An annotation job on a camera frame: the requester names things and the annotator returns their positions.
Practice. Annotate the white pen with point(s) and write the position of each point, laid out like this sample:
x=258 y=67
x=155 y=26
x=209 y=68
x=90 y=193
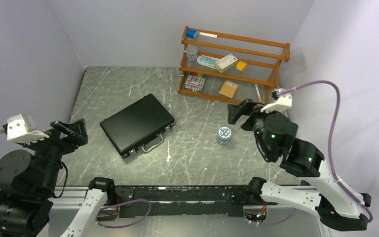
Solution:
x=258 y=93

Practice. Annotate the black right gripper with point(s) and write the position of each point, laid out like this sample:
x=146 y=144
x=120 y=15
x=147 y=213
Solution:
x=246 y=107

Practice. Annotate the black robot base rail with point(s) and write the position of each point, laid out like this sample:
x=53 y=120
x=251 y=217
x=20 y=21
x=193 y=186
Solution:
x=231 y=200

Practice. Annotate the orange spiral notebook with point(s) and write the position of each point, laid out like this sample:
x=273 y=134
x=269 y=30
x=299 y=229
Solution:
x=228 y=88

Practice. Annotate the orange wooden shelf rack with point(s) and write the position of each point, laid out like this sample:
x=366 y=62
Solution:
x=263 y=58

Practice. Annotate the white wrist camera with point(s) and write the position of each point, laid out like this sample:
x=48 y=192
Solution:
x=22 y=129
x=282 y=100

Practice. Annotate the blue white ceramic jar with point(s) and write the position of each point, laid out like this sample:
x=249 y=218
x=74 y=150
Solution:
x=223 y=136

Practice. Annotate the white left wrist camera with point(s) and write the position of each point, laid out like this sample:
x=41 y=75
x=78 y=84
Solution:
x=22 y=129

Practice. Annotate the white cardboard box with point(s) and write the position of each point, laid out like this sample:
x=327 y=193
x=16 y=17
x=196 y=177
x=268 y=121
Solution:
x=225 y=63

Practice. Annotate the coloured marker pack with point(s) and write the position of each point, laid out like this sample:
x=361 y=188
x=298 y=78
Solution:
x=195 y=82

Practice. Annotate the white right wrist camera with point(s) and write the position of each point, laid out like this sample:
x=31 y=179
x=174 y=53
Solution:
x=282 y=100

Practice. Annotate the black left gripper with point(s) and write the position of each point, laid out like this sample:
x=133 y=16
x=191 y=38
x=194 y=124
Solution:
x=77 y=131

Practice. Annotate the clear plastic cup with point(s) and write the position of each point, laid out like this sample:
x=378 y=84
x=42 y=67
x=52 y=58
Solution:
x=191 y=53

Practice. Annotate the yellow small block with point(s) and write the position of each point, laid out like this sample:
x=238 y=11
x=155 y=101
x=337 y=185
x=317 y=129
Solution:
x=241 y=66

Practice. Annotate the black poker chip case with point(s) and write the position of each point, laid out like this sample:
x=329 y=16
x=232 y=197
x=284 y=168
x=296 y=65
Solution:
x=139 y=126

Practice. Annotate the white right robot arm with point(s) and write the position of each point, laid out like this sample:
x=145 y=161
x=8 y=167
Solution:
x=333 y=202

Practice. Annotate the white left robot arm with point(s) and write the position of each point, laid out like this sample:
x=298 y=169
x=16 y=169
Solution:
x=28 y=176

